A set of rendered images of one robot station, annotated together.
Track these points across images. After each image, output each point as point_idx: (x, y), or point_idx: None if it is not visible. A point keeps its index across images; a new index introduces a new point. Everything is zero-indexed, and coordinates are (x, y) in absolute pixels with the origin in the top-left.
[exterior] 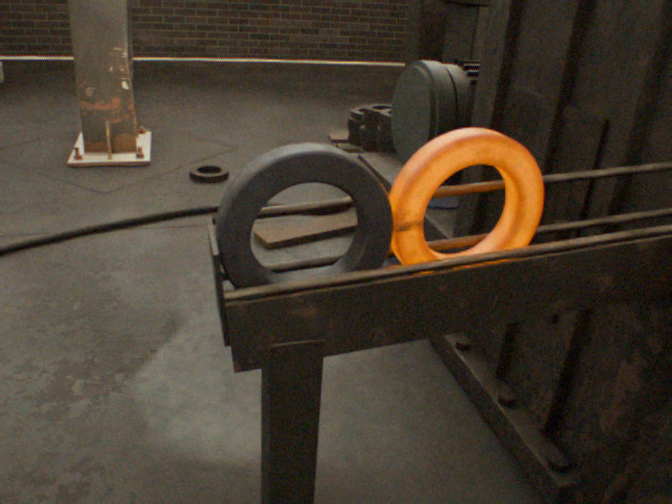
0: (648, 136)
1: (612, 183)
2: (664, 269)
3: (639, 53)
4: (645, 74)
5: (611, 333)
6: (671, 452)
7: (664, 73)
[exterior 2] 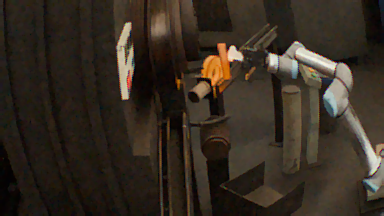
0: (124, 190)
1: (125, 211)
2: None
3: (106, 166)
4: (113, 172)
5: None
6: None
7: (116, 168)
